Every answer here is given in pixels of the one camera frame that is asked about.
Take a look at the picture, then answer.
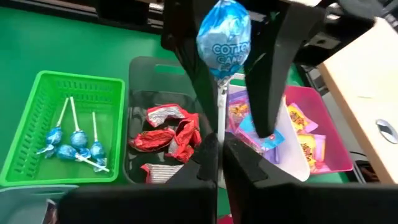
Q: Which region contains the dark pink plastic bin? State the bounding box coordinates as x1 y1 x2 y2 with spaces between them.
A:
281 85 355 174

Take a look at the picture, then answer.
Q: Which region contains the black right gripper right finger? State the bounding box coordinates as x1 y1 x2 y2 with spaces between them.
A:
223 133 398 224

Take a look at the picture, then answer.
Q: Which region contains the blue candy packet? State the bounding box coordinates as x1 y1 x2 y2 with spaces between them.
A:
238 114 285 151

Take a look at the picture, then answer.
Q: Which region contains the red-orange candy wrapper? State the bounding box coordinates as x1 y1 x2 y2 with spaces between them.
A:
140 163 185 184
167 113 203 164
146 104 190 128
128 128 175 152

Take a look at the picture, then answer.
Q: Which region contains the green plastic basket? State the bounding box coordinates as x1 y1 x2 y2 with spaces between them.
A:
0 70 126 187

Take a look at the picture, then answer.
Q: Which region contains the dark grey plastic bin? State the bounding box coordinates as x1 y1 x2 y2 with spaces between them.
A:
123 55 218 185

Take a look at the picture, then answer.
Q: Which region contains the black aluminium table frame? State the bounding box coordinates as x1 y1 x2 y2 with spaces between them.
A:
0 0 165 34

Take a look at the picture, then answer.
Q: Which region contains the purple candy packet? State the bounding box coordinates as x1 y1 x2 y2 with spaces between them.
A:
228 98 250 133
264 146 280 165

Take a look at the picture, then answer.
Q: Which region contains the teal plastic bin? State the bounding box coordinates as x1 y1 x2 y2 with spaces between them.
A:
0 184 79 224

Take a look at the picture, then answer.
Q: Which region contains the blue lollipop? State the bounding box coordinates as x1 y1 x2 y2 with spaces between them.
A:
68 96 90 150
89 111 108 172
196 0 252 187
36 98 70 158
56 144 110 173

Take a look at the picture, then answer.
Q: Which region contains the grey desk cable grommet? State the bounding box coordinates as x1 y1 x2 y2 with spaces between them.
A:
375 118 398 144

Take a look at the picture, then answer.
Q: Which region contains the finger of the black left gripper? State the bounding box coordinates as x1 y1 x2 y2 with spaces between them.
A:
245 0 326 139
161 0 218 131

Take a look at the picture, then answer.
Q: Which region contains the white plastic bin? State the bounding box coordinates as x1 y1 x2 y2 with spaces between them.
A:
217 83 312 183

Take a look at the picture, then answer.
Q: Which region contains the yellow candy packet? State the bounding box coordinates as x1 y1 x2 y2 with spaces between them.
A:
297 133 326 171
286 103 320 134

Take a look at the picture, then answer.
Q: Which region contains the light brown desk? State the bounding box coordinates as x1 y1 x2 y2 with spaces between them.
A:
317 17 398 185

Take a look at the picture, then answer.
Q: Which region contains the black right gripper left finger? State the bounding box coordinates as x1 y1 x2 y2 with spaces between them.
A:
58 133 218 224

